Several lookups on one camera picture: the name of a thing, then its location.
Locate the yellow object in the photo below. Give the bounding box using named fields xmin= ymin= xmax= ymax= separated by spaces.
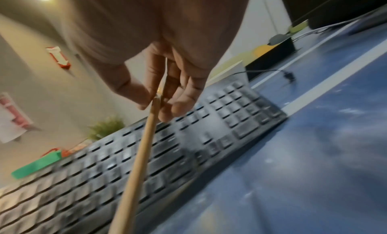
xmin=252 ymin=44 xmax=273 ymax=58

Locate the person's right hand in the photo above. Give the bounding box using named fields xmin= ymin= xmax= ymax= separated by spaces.
xmin=60 ymin=0 xmax=252 ymax=123

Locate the white cable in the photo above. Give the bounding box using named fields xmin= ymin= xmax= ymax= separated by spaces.
xmin=289 ymin=17 xmax=365 ymax=42

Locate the green flat box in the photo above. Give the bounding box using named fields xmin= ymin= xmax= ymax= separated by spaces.
xmin=11 ymin=150 xmax=62 ymax=180

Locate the light green sticky note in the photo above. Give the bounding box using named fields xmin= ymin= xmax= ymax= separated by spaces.
xmin=287 ymin=19 xmax=310 ymax=35

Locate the thin wooden stick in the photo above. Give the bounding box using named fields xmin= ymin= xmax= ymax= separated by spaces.
xmin=107 ymin=57 xmax=170 ymax=234

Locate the black computer keyboard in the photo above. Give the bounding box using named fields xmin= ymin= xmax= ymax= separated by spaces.
xmin=0 ymin=81 xmax=288 ymax=234

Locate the black cable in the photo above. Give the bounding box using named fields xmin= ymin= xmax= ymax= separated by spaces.
xmin=229 ymin=69 xmax=295 ymax=83

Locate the white poster with red print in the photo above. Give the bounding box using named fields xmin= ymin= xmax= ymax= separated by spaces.
xmin=0 ymin=93 xmax=33 ymax=143

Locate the black rectangular box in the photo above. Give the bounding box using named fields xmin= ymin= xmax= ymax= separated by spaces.
xmin=246 ymin=37 xmax=295 ymax=74

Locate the green potted plant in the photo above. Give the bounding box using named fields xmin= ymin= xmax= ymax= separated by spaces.
xmin=87 ymin=115 xmax=126 ymax=141

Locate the black monitor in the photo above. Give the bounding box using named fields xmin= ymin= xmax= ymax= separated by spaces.
xmin=277 ymin=0 xmax=387 ymax=35

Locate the grey rounded object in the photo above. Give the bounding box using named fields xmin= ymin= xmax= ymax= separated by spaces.
xmin=268 ymin=33 xmax=291 ymax=46

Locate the red and white arrow sign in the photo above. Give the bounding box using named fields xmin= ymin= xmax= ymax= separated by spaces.
xmin=46 ymin=46 xmax=72 ymax=69

